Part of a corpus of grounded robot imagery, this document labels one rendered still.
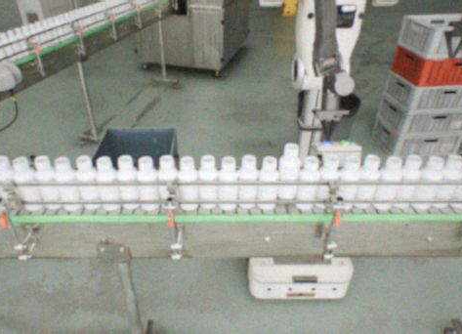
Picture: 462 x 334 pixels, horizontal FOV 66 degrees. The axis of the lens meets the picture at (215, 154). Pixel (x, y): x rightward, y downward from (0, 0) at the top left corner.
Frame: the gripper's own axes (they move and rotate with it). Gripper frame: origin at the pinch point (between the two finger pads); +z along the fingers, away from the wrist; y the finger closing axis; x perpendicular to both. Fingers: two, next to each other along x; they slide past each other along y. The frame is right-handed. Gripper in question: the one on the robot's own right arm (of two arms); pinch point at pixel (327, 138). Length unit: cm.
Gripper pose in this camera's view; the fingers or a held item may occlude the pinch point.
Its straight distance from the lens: 121.1
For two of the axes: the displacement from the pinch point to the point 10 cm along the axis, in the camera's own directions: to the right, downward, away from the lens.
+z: 0.0, 9.7, 2.3
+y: 10.0, -0.1, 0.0
